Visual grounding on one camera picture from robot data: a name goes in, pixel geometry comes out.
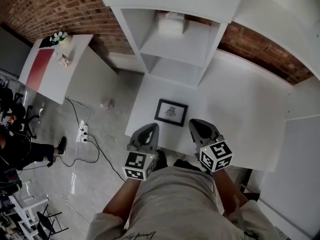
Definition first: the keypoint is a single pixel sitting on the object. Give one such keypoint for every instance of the white metal rack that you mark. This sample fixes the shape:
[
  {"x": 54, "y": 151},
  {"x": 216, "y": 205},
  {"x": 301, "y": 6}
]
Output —
[{"x": 27, "y": 214}]

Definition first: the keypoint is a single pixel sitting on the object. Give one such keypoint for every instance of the black flat mat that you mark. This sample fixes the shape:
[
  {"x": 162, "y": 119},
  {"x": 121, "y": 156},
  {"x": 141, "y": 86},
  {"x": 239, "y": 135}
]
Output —
[{"x": 45, "y": 42}]

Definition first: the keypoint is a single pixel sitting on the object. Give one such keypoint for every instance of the white power strip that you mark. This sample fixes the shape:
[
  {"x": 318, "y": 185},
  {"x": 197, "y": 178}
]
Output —
[{"x": 84, "y": 134}]

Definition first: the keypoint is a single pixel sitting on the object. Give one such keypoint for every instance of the white flowers in pot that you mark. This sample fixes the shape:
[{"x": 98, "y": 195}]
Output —
[{"x": 61, "y": 37}]

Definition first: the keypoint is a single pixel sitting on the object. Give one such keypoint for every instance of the black folding chair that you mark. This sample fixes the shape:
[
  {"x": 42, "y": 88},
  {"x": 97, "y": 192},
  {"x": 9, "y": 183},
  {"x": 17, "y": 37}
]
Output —
[{"x": 46, "y": 221}]

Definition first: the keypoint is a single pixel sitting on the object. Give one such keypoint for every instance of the black framed picture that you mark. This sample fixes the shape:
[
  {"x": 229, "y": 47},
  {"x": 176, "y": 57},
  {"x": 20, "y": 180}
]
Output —
[{"x": 171, "y": 112}]

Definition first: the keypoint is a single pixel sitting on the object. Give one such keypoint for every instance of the grey flat panel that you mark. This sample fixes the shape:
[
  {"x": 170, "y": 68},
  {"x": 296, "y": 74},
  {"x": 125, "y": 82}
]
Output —
[{"x": 12, "y": 54}]

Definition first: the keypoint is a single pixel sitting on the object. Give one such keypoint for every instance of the white side cabinet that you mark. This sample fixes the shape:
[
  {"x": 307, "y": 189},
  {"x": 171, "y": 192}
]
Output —
[{"x": 60, "y": 84}]

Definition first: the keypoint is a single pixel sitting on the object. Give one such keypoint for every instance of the person's left forearm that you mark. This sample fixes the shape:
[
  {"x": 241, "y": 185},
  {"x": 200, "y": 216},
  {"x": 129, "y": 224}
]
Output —
[{"x": 123, "y": 199}]

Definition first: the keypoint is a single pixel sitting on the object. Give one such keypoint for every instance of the large white panel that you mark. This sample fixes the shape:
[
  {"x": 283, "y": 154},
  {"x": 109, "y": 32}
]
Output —
[{"x": 295, "y": 171}]

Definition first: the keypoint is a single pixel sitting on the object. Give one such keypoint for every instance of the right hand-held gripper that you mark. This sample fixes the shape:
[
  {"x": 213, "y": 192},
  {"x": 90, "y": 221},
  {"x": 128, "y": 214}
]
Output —
[{"x": 216, "y": 156}]

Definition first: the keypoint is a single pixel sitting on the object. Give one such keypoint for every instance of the white corner desk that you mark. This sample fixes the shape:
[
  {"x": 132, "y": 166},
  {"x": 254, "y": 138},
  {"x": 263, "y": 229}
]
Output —
[{"x": 237, "y": 114}]

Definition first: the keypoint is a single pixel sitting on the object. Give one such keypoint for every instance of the white tissue box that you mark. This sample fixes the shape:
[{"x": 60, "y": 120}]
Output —
[{"x": 171, "y": 24}]

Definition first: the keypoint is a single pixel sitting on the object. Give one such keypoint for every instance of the person's right forearm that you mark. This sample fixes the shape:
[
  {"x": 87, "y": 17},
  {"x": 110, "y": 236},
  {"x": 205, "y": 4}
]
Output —
[{"x": 228, "y": 191}]

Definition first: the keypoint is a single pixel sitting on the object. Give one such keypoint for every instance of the person's grey t-shirt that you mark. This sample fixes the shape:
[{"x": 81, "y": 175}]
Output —
[{"x": 180, "y": 204}]

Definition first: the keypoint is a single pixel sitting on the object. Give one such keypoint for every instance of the white shelf hutch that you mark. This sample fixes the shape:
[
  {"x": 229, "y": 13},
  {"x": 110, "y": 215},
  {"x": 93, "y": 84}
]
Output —
[{"x": 175, "y": 49}]

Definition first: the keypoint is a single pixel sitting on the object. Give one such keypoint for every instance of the red mat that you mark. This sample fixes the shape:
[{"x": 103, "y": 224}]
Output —
[{"x": 38, "y": 69}]

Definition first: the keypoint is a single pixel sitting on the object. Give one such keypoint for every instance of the small floor litter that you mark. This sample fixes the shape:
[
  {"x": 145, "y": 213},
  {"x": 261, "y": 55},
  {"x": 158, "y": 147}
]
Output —
[{"x": 108, "y": 104}]

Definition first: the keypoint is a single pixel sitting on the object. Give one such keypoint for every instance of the person's black trousers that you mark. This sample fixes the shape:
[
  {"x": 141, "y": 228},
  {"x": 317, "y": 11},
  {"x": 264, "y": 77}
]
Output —
[{"x": 161, "y": 160}]

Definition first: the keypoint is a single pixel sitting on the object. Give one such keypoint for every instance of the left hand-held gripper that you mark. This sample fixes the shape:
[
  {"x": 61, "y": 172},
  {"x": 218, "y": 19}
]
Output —
[{"x": 138, "y": 164}]

